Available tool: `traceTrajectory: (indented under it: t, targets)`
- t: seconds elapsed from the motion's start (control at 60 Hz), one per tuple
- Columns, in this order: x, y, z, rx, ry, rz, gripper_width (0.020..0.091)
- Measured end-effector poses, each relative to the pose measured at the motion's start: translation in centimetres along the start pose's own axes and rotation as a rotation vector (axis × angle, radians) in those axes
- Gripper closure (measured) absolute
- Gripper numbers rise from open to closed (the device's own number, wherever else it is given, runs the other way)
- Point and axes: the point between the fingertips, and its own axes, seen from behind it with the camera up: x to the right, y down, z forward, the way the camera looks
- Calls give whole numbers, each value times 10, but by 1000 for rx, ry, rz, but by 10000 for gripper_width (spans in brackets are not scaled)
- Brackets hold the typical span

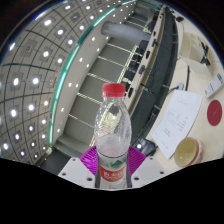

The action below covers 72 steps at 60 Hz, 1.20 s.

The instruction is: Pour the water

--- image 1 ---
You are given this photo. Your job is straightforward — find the flat round red coaster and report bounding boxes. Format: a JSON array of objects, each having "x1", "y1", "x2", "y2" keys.
[{"x1": 206, "y1": 99, "x2": 223, "y2": 127}]

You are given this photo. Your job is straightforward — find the grey round column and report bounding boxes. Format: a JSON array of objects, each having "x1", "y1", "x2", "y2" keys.
[{"x1": 100, "y1": 20, "x2": 153, "y2": 43}]

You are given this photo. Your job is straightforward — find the black marker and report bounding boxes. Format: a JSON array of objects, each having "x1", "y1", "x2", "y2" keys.
[{"x1": 199, "y1": 41, "x2": 213, "y2": 67}]

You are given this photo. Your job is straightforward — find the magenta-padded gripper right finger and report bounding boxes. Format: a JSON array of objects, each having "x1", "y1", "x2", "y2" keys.
[{"x1": 124, "y1": 144, "x2": 167, "y2": 189}]

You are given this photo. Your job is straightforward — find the red and cream mug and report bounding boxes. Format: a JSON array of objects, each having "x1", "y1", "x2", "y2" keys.
[{"x1": 173, "y1": 136, "x2": 204, "y2": 168}]

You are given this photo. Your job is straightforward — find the clear red-capped water bottle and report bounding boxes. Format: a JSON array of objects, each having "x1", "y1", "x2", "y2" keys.
[{"x1": 94, "y1": 82, "x2": 133, "y2": 190}]

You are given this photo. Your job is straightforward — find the black microphone console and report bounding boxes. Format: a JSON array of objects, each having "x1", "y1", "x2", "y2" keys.
[{"x1": 133, "y1": 138, "x2": 159, "y2": 159}]

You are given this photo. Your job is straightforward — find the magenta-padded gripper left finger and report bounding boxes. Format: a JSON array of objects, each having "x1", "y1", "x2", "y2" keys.
[{"x1": 57, "y1": 145, "x2": 101, "y2": 189}]

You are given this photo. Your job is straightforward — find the row of black chairs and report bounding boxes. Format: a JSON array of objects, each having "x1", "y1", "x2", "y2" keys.
[{"x1": 121, "y1": 39, "x2": 158, "y2": 98}]

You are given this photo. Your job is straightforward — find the white printed paper sheet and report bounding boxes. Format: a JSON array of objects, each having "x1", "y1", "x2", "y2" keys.
[{"x1": 151, "y1": 89, "x2": 204, "y2": 160}]

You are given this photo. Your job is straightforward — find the ceiling lights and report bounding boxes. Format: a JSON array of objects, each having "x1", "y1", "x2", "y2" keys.
[{"x1": 0, "y1": 0, "x2": 111, "y2": 161}]

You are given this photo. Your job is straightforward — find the white remote control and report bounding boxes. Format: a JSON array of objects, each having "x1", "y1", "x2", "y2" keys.
[{"x1": 204, "y1": 73, "x2": 224, "y2": 99}]

